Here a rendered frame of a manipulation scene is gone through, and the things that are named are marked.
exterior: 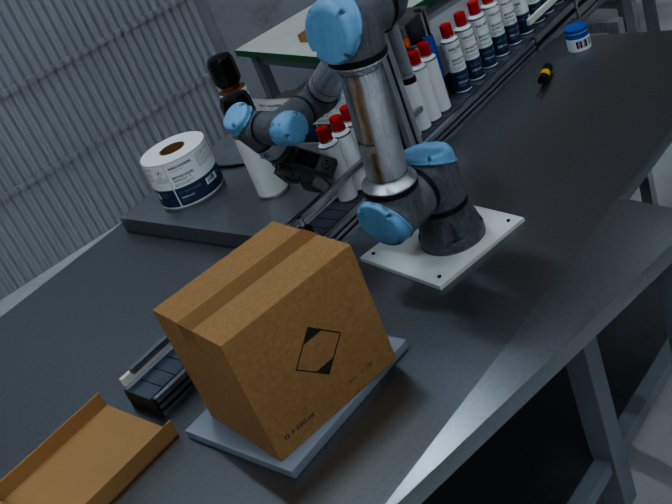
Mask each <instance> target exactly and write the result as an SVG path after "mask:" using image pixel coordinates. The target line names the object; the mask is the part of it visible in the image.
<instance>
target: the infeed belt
mask: <svg viewBox="0 0 672 504"><path fill-rule="evenodd" d="M530 40H531V38H523V39H522V43H521V44H519V45H517V46H514V47H509V48H510V51H511V53H510V54H509V55H508V56H506V57H503V58H497V60H498V65H497V66H496V67H495V68H492V69H489V70H484V71H485V74H486V76H485V78H483V79H482V80H480V81H476V82H471V83H472V86H473V89H472V90H471V91H469V92H467V93H465V94H456V93H455V91H454V92H453V93H452V94H450V95H449V99H450V102H451V105H452V108H451V110H449V111H448V112H446V113H443V114H442V118H441V119H440V120H439V121H437V122H434V123H431V124H432V127H431V129H429V130H428V131H426V132H423V133H422V140H423V141H424V140H425V139H426V138H427V137H428V136H430V135H431V134H432V133H433V132H434V131H435V130H436V129H437V128H438V127H439V126H440V125H441V124H442V123H443V122H444V121H445V120H446V119H447V118H449V117H450V116H451V115H452V114H453V113H454V112H455V111H456V110H457V109H458V108H459V107H460V106H461V105H462V104H463V103H464V102H465V101H466V100H467V99H469V98H470V97H471V96H472V95H473V94H474V93H475V92H476V91H477V90H478V89H479V88H480V87H481V86H482V85H483V84H484V83H485V82H486V81H488V80H489V79H490V78H491V77H492V76H493V75H494V74H495V73H496V72H497V71H498V70H499V69H500V68H501V67H502V66H503V65H504V64H505V63H506V62H508V61H509V60H510V59H511V58H512V57H513V56H514V55H515V54H516V53H517V52H518V51H519V50H520V49H521V48H522V47H523V46H524V45H525V44H527V43H528V42H529V41H530ZM358 194H359V196H358V198H357V199H356V200H354V201H352V202H350V203H345V204H343V203H340V201H339V198H338V197H337V198H335V199H334V200H333V201H332V202H331V203H330V204H329V205H328V206H327V207H326V208H325V209H324V210H322V211H321V212H320V213H319V214H318V215H317V216H316V217H315V218H314V219H313V220H312V221H310V222H309V223H308V224H311V225H312V227H313V230H314V232H315V233H318V234H319V235H321V236H324V235H325V234H326V233H327V232H328V231H329V230H330V229H332V228H333V227H334V226H335V225H336V224H337V223H338V222H339V221H340V220H341V219H342V218H343V217H344V216H345V215H346V214H347V213H348V212H349V211H350V210H352V209H353V208H354V207H355V206H356V205H357V204H358V203H359V202H360V201H361V200H362V199H363V198H364V195H363V191H361V192H358ZM165 356H166V357H165ZM165 356H164V357H163V358H162V359H161V360H160V361H158V362H157V363H156V364H155V365H154V366H153V368H151V369H150V370H149V371H148V372H147V373H145V374H144V375H143V376H142V377H141V378H140V380H138V381H137V382H136V383H135V384H134V385H132V386H131V387H130V388H129V389H128V390H127V392H129V393H131V394H134V395H137V396H140V397H142V398H145V399H148V400H151V399H153V397H154V396H155V395H157V394H158V393H159V392H160V391H161V390H162V389H163V388H164V387H165V386H166V385H167V384H168V383H169V382H170V381H171V380H172V379H173V378H174V377H175V376H177V375H178V374H179V373H180V372H181V371H182V370H183V369H184V366H183V364H182V362H181V361H180V359H179V357H178V355H177V353H176V352H175V350H174V348H173V349H172V350H170V351H169V352H168V353H167V354H166V355H165Z"/></svg>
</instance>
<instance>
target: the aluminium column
mask: <svg viewBox="0 0 672 504"><path fill-rule="evenodd" d="M385 38H386V42H387V46H388V54H387V56H386V57H385V58H384V60H383V65H384V69H385V74H386V78H387V82H388V86H389V91H390V95H391V99H392V103H393V108H394V112H395V116H396V120H397V124H398V129H399V133H400V137H401V141H402V146H403V150H406V149H407V148H409V147H412V146H414V145H417V144H421V143H423V140H422V137H421V134H420V131H419V128H418V125H417V122H416V119H415V116H414V113H413V110H412V107H411V104H410V101H409V98H408V95H407V92H406V89H405V86H404V83H403V80H402V77H401V74H400V71H399V68H398V65H397V62H396V59H395V56H394V53H393V50H392V47H391V44H390V41H389V38H388V35H387V34H385Z"/></svg>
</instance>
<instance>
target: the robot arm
mask: <svg viewBox="0 0 672 504"><path fill-rule="evenodd" d="M407 5H408V0H318V1H316V2H315V3H314V4H313V5H312V6H311V8H310V9H309V11H308V13H307V16H306V20H305V33H306V38H307V41H308V44H309V46H310V48H311V50H312V51H313V52H315V51H316V53H317V55H316V56H317V57H318V58H319V59H320V60H321V61H320V63H319V64H318V66H317V68H316V69H315V71H314V72H313V74H312V76H311V77H310V79H309V81H308V82H307V84H306V85H305V87H304V88H303V89H302V90H301V91H300V92H298V93H297V94H296V95H294V96H293V97H292V98H291V99H289V100H288V101H287V102H285V103H284V104H283V105H281V106H280V107H279V108H277V109H276V110H274V111H257V110H254V109H253V108H252V106H249V105H248V104H246V103H244V102H237V103H235V104H233V105H232V106H231V107H230V108H229V109H228V110H227V112H226V115H225V116H224V120H223V124H224V127H225V129H226V130H227V131H228V132H230V133H231V134H232V136H233V137H235V138H237V139H238V140H240V141H241V142H242V143H244V144H245V145H246V146H248V147H249V148H250V149H252V150H253V151H254V152H256V153H257V154H259V155H260V156H261V157H260V158H261V159H265V160H267V161H269V162H270V163H272V166H273V167H275V170H274V174H275V175H276V176H278V177H279V178H280V179H282V180H283V181H284V182H286V183H292V184H299V182H300V185H302V187H303V189H305V190H307V191H310V192H318V193H323V192H324V191H325V190H326V189H327V188H329V187H330V186H331V185H332V184H333V183H334V179H333V175H334V173H335V170H336V168H337V165H338V161H337V159H336V158H332V157H329V156H326V155H323V154H320V153H316V152H313V151H310V150H307V149H304V148H300V147H297V145H299V144H301V143H302V142H304V140H305V138H306V136H307V135H308V129H309V127H310V126H311V125H312V124H314V123H315V122H316V121H317V120H318V119H320V118H321V117H322V116H323V115H325V114H326V113H327V112H329V111H331V110H332V109H334V108H335V106H336V105H337V104H338V103H339V102H340V100H341V98H342V96H341V94H342V91H343V92H344V96H345V100H346V103H347V107H348V111H349V114H350V118H351V122H352V125H353V129H354V133H355V137H356V140H357V144H358V148H359V151H360V155H361V159H362V163H363V166H364V170H365V174H366V176H365V178H364V179H363V181H362V184H361V187H362V191H363V195H364V199H365V202H363V203H362V204H360V207H359V208H358V211H357V217H358V220H359V223H360V224H361V226H362V227H363V229H364V230H365V231H366V232H367V233H368V234H369V235H370V236H372V237H373V238H374V239H375V240H377V241H379V242H381V243H383V244H386V245H392V246H395V245H399V244H402V243H403V242H404V241H405V240H407V239H408V238H410V237H411V236H412V235H413V234H414V232H415V231H416V230H417V229H418V228H419V234H418V239H419V242H420V245H421V248H422V250H423V251H424V252H425V253H427V254H429V255H433V256H449V255H454V254H458V253H461V252H463V251H466V250H468V249H470V248H471V247H473V246H474V245H476V244H477V243H478V242H479V241H480V240H481V239H482V238H483V237H484V235H485V232H486V227H485V223H484V220H483V218H482V216H481V215H480V214H479V213H478V211H477V210H476V208H475V207H474V206H473V205H472V203H471V202H470V201H469V199H468V196H467V192H466V189H465V186H464V183H463V179H462V176H461V173H460V170H459V167H458V163H457V158H456V157H455V154H454V152H453V149H452V147H451V146H450V145H449V144H447V143H445V142H439V141H433V142H425V143H421V144H417V145H414V146H412V147H409V148H407V149H406V150H403V146H402V141H401V137H400V133H399V129H398V124H397V120H396V116H395V112H394V108H393V103H392V99H391V95H390V91H389V86H388V82H387V78H386V74H385V69H384V65H383V60H384V58H385V57H386V56H387V54H388V46H387V42H386V38H385V34H387V33H389V32H390V31H391V30H392V29H393V27H394V26H395V25H396V23H397V22H398V21H399V19H400V18H401V17H402V16H403V15H404V13H405V11H406V9H407ZM274 165H275V166H274ZM278 166H279V168H278ZM313 176H315V177H313ZM283 178H284V179H283ZM320 178H322V179H323V180H324V181H325V182H327V184H324V183H323V182H322V180H321V179H320ZM328 185H329V186H328Z"/></svg>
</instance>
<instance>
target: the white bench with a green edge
mask: <svg viewBox="0 0 672 504"><path fill-rule="evenodd" d="M450 1H452V0H408V5H407V8H408V7H417V6H427V8H426V9H425V11H426V14H427V16H428V15H430V14H431V13H433V12H434V11H436V10H438V9H439V8H441V7H442V6H444V5H445V4H447V3H448V2H450ZM312 5H313V4H312ZM312 5H311V6H312ZM311 6H309V7H307V8H306V9H304V10H302V11H301V12H299V13H297V14H295V15H294V16H292V17H290V18H289V19H287V20H285V21H283V22H282V23H280V24H278V25H277V26H275V27H273V28H272V29H270V30H268V31H266V32H265V33H263V34H261V35H260V36H258V37H256V38H255V39H253V40H251V41H249V42H248V43H246V44H244V45H243V46H241V47H239V48H238V49H236V50H235V53H236V55H237V56H241V57H250V58H251V60H252V63H253V65H254V68H255V70H256V72H257V75H258V77H259V80H260V82H261V84H262V87H263V89H264V91H265V94H266V96H267V97H270V99H275V98H276V97H278V96H279V95H280V94H281V93H280V91H279V89H278V86H277V84H276V81H275V79H274V76H273V74H272V71H271V69H270V67H269V65H276V66H286V67H296V68H305V69H316V68H317V66H318V64H319V63H320V61H321V60H320V59H319V58H318V57H317V56H316V55H317V53H316V51H315V52H313V51H312V50H311V48H310V46H309V44H308V42H302V43H300V41H299V38H298V36H297V35H298V34H300V33H301V32H303V31H304V30H305V20H306V16H307V13H308V11H309V9H310V8H311ZM598 9H617V10H618V15H619V17H623V22H624V27H625V32H627V26H626V21H625V16H624V11H623V5H622V0H606V1H605V2H604V3H603V4H602V5H601V6H600V7H599V8H598Z"/></svg>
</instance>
